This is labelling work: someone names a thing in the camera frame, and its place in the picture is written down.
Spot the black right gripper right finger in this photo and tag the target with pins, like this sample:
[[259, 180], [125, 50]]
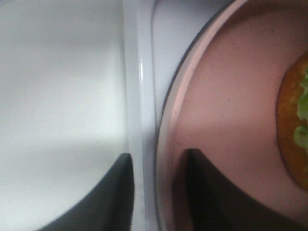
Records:
[[216, 204]]

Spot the white microwave oven body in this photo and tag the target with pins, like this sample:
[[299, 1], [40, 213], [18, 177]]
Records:
[[138, 15]]

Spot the burger with lettuce and cheese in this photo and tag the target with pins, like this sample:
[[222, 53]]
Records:
[[292, 120]]

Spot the pink round plate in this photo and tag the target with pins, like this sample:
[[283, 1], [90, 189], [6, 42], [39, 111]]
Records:
[[225, 104]]

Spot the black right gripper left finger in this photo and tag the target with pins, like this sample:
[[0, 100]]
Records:
[[107, 207]]

